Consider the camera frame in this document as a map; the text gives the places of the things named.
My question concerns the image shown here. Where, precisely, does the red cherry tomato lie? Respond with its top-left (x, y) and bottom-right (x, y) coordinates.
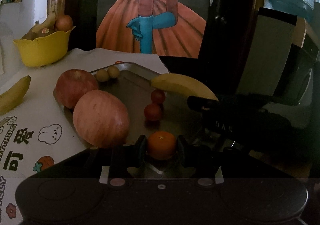
top-left (150, 89), bottom-right (166, 104)
top-left (144, 103), bottom-right (163, 122)

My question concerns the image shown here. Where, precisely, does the banana bunch in bowl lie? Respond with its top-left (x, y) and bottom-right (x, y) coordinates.
top-left (21, 3), bottom-right (57, 40)

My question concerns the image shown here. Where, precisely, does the metal tray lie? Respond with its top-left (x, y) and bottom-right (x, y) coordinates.
top-left (62, 62), bottom-right (220, 178)

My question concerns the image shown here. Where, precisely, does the white printed tablecloth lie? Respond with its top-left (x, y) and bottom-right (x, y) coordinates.
top-left (0, 48), bottom-right (168, 225)

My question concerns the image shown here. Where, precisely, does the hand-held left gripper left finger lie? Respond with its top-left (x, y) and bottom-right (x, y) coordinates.
top-left (37, 135), bottom-right (148, 188)

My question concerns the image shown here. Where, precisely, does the yellow banana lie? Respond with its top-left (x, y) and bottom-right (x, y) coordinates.
top-left (0, 75), bottom-right (31, 116)
top-left (150, 73), bottom-right (219, 102)

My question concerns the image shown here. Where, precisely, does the wall poster with orange dress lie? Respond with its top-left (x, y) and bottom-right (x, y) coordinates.
top-left (96, 0), bottom-right (216, 59)

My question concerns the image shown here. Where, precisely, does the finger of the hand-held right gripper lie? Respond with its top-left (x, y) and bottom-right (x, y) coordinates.
top-left (187, 95), bottom-right (222, 117)

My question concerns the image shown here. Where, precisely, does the small orange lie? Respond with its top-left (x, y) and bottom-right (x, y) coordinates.
top-left (146, 131), bottom-right (177, 161)

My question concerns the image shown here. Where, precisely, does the red apple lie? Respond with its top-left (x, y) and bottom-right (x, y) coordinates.
top-left (53, 69), bottom-right (100, 110)
top-left (72, 89), bottom-right (131, 149)

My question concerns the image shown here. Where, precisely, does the grey and white appliance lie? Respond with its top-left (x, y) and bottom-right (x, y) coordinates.
top-left (236, 7), bottom-right (320, 106)

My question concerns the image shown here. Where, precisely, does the yellow plastic bowl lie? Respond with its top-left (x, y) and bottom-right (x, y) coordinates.
top-left (13, 26), bottom-right (76, 67)

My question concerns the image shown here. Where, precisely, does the large orange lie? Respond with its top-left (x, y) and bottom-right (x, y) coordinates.
top-left (55, 14), bottom-right (74, 32)

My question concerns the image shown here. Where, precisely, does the brown fruit with sticker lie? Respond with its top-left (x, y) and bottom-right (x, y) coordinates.
top-left (34, 27), bottom-right (57, 37)

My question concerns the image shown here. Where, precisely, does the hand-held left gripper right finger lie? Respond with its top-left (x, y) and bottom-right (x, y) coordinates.
top-left (176, 136), bottom-right (288, 188)

